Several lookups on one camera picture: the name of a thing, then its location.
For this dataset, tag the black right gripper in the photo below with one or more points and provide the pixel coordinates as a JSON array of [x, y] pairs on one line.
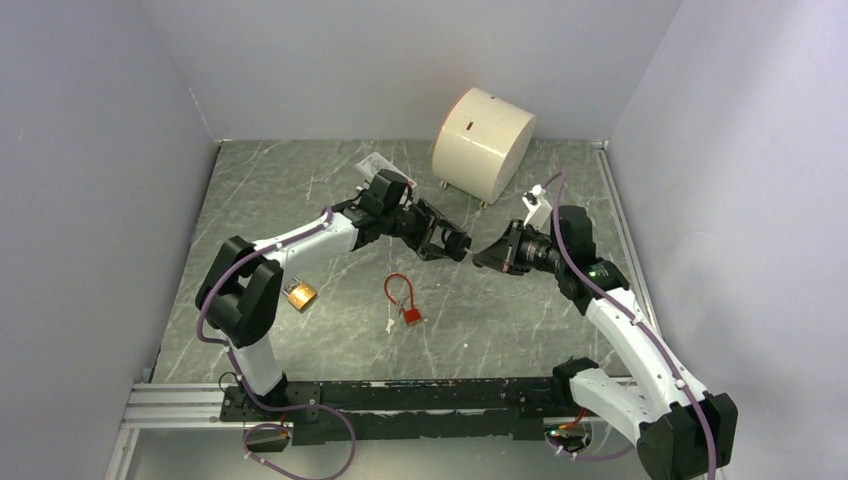
[[503, 255]]

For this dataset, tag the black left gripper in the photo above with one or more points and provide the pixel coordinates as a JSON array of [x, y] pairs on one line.
[[429, 220]]

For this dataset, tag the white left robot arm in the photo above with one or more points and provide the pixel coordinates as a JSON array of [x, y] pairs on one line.
[[239, 296]]

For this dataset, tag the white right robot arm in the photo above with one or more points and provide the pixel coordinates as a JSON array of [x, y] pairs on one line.
[[678, 429]]

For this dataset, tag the cream cylindrical container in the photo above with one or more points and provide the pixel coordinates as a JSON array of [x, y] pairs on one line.
[[481, 144]]

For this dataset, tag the clear plastic bag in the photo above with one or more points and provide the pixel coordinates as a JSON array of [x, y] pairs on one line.
[[375, 162]]

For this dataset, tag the brass padlock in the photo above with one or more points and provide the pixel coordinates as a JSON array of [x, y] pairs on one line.
[[299, 294]]

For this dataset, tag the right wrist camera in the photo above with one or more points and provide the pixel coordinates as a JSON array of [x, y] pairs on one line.
[[538, 207]]

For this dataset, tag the red cable lock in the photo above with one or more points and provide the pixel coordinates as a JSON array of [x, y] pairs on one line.
[[399, 292]]

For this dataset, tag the black table edge rail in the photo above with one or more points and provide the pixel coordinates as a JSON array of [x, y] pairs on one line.
[[520, 408]]

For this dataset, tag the aluminium frame rail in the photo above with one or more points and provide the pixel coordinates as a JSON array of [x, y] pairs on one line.
[[157, 406]]

